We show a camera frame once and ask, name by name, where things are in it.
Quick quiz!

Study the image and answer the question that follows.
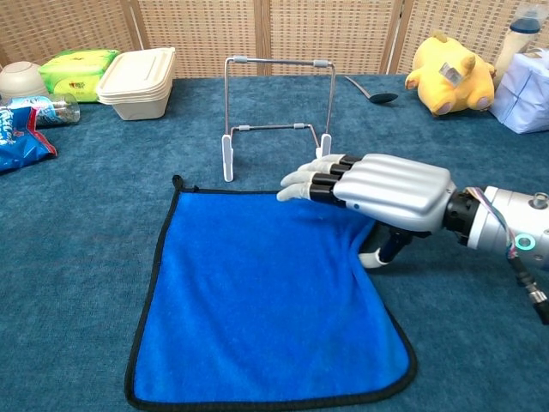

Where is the white upturned bowl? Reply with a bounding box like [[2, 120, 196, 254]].
[[0, 61, 50, 104]]

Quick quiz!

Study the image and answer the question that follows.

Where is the yellow plush toy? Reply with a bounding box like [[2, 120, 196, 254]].
[[404, 29, 497, 118]]

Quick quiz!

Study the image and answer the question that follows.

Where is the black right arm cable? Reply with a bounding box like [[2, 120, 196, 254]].
[[465, 186, 549, 326]]

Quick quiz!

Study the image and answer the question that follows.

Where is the metal spoon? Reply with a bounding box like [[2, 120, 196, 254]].
[[344, 75, 399, 106]]

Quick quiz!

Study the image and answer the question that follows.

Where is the green tissue pack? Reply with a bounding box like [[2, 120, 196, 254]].
[[38, 48, 121, 104]]

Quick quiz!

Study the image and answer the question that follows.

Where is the clear plastic snack jar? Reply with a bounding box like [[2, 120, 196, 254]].
[[8, 93, 81, 129]]

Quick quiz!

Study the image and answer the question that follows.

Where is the woven bamboo folding screen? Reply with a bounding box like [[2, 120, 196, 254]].
[[0, 0, 549, 81]]

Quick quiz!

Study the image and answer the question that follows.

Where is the small wire rack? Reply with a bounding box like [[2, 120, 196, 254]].
[[220, 56, 337, 184]]

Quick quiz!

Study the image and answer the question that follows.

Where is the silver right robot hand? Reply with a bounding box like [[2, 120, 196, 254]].
[[276, 153, 458, 270]]

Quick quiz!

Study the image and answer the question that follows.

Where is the baby bottle with blue collar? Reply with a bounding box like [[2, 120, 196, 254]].
[[492, 4, 542, 89]]

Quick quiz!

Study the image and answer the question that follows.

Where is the teal table mat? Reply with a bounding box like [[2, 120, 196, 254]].
[[0, 75, 549, 412]]

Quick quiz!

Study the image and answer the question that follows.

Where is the beige lidded lunch box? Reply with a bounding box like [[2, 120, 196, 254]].
[[96, 46, 177, 122]]

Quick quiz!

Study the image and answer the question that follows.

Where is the blue cloth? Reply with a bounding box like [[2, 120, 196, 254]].
[[124, 174, 419, 412]]

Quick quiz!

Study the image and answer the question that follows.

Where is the white wet wipes pack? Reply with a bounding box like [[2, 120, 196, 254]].
[[488, 47, 549, 135]]

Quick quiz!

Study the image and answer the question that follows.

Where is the blue cookie snack bag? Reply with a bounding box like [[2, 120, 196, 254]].
[[0, 105, 58, 173]]

